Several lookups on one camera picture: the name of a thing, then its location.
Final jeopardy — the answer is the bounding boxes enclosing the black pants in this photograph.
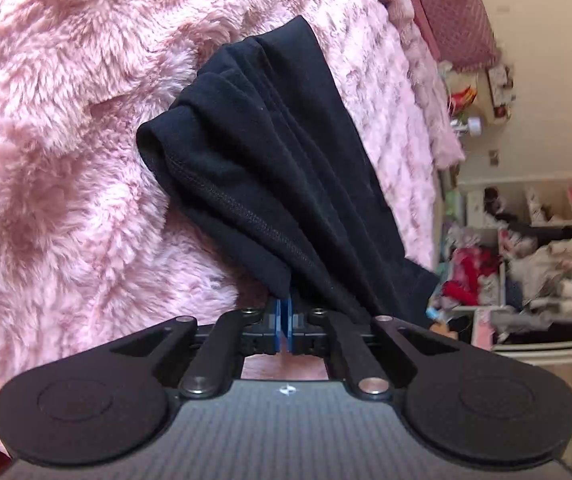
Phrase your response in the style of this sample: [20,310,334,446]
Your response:
[136,15,441,332]

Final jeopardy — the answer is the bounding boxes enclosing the pink quilted headboard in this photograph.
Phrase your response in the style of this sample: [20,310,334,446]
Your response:
[400,0,499,74]

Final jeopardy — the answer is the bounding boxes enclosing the white shelf unit with clothes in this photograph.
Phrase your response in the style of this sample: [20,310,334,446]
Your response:
[440,175,572,358]

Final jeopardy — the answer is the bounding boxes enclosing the red snack bag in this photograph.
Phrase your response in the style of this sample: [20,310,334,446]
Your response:
[448,85,479,112]

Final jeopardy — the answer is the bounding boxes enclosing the pink fluffy blanket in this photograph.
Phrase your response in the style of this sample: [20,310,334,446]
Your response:
[0,0,447,413]

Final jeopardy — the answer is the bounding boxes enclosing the folded pink quilt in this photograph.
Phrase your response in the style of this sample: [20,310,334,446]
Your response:
[366,0,467,169]

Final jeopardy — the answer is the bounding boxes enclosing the white wall shelf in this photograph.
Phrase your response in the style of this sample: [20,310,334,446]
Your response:
[486,62,517,122]

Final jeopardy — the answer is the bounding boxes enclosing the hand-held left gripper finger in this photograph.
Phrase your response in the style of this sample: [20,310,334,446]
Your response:
[108,297,284,401]
[285,297,450,396]

